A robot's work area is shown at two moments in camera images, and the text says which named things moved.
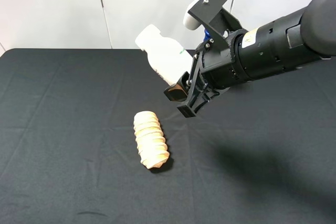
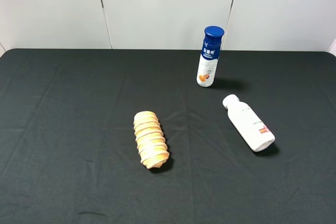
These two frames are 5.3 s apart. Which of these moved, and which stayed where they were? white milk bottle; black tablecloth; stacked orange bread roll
Moved: white milk bottle
Stayed: stacked orange bread roll; black tablecloth
